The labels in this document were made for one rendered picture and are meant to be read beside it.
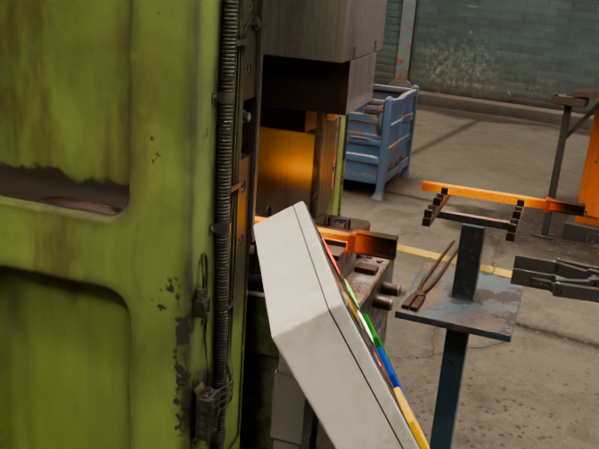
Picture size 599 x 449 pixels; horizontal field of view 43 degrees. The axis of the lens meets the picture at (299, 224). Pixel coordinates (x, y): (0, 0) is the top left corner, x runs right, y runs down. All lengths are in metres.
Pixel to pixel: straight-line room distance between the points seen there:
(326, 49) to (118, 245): 0.46
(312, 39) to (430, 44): 8.15
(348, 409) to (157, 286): 0.48
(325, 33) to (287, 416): 0.63
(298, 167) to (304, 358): 1.03
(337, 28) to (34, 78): 0.49
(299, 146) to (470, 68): 7.60
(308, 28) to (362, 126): 4.03
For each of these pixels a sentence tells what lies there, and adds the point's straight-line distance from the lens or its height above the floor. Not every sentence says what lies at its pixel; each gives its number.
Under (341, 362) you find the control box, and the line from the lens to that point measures 0.78.
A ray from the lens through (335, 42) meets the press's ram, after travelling 1.27.
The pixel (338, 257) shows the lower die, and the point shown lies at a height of 0.99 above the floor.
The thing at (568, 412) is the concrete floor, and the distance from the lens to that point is 3.09.
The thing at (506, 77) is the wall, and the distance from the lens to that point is 9.19.
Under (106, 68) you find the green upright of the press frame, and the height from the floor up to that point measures 1.34.
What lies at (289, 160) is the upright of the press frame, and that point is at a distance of 1.76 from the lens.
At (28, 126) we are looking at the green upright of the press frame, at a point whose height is 1.24.
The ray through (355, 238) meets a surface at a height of 1.01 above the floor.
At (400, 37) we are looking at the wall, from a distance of 9.52.
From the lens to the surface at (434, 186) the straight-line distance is 2.19.
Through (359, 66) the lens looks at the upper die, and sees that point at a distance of 1.39.
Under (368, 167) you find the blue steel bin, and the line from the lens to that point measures 5.33.
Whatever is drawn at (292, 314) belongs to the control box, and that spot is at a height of 1.18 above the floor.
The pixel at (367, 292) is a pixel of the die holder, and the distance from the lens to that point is 1.50.
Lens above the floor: 1.51
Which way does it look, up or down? 19 degrees down
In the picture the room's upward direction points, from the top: 4 degrees clockwise
